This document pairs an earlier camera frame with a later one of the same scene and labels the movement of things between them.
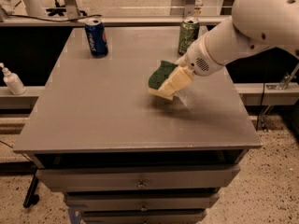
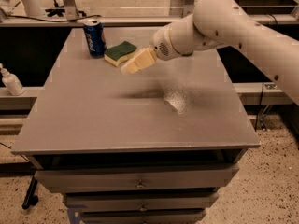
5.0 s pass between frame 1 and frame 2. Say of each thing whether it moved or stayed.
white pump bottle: stayed
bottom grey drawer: stayed
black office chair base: stayed
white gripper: moved
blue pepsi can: stayed
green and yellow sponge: moved
